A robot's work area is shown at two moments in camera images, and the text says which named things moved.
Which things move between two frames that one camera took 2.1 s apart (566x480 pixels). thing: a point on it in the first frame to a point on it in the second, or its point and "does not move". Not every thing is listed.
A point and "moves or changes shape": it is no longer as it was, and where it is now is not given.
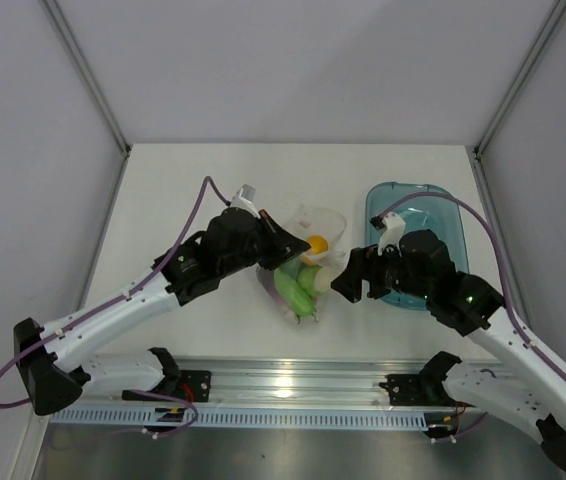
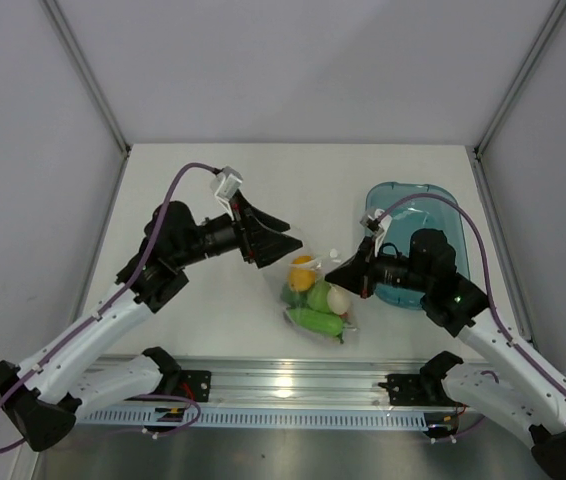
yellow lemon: [318, 244] to [302, 278]
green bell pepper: [291, 267] to [294, 298]
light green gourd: [293, 294] to [317, 321]
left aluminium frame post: [73, 46] does not move
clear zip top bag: [299, 286] moves or changes shape
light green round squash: [306, 278] to [317, 296]
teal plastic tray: [437, 214] does not move
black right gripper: [363, 262] does not move
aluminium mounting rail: [282, 380] does not move
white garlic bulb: [323, 278] to [338, 300]
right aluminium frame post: [557, 13] does not move
